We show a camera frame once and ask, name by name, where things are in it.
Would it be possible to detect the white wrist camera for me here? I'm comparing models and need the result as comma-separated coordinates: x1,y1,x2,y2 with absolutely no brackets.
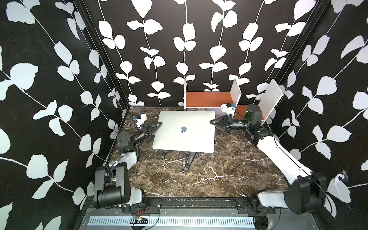
133,114,147,129
221,103,236,118

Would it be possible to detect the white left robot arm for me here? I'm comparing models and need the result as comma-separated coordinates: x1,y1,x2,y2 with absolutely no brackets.
94,122,163,209

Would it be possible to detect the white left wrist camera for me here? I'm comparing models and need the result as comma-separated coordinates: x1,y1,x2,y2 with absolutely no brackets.
133,114,147,129

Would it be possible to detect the black base rail with strip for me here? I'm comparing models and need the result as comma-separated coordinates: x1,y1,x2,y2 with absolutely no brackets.
72,197,318,230

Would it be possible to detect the white shelf with orange boards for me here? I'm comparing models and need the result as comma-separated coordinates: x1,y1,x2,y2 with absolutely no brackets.
180,79,284,124

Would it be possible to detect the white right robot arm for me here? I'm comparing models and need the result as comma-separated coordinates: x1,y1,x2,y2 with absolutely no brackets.
210,103,332,215

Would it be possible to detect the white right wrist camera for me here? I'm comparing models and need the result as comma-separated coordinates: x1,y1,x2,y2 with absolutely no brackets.
221,103,236,118

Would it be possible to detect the black folding laptop stand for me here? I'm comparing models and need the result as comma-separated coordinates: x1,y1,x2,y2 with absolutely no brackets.
159,150,197,173

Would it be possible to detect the silver laptop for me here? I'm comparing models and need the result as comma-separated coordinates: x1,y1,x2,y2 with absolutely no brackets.
152,111,216,153

